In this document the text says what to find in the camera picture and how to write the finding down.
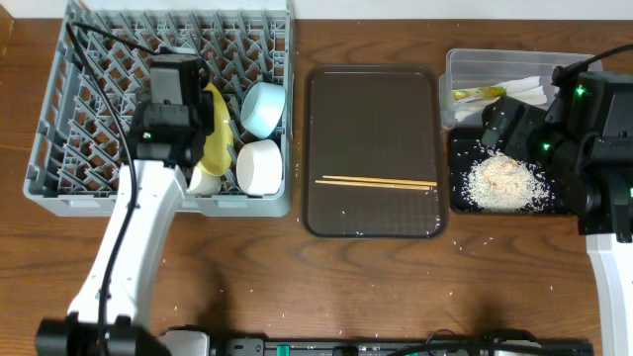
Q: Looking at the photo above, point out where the white paper napkin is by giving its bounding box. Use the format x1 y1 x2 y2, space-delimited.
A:
453 76 548 122

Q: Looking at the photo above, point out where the green orange snack wrapper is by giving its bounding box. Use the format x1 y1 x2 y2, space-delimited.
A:
452 86 506 103

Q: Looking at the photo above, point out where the yellow plate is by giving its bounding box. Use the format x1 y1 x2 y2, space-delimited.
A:
197 84 233 176

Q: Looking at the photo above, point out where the white paper cup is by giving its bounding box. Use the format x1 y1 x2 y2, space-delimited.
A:
187 166 222 196

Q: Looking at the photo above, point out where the light blue bowl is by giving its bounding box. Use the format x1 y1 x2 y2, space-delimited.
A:
240 82 286 139

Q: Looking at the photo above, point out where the pink white bowl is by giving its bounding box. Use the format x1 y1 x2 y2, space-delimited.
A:
236 139 283 196

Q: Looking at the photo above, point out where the wooden chopstick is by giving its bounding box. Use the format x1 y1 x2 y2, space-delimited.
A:
322 175 438 187
315 180 431 191

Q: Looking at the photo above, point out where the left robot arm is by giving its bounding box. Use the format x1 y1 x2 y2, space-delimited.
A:
35 54 214 355

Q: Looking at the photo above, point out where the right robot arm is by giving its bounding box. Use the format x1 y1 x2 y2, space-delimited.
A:
482 68 632 355

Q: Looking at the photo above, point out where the black waste tray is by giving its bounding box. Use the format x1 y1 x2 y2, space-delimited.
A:
448 127 572 216

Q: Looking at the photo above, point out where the pile of rice waste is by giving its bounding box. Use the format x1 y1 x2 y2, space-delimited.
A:
451 142 556 214

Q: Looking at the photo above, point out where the clear plastic bin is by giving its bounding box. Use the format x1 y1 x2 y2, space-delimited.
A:
439 48 589 131

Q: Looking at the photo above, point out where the grey dish rack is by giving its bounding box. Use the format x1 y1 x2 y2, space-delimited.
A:
24 1 295 217

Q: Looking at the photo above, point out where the dark brown serving tray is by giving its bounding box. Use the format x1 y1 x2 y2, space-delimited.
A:
302 64 448 239

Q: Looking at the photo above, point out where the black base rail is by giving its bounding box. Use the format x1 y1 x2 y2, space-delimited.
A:
157 336 595 356

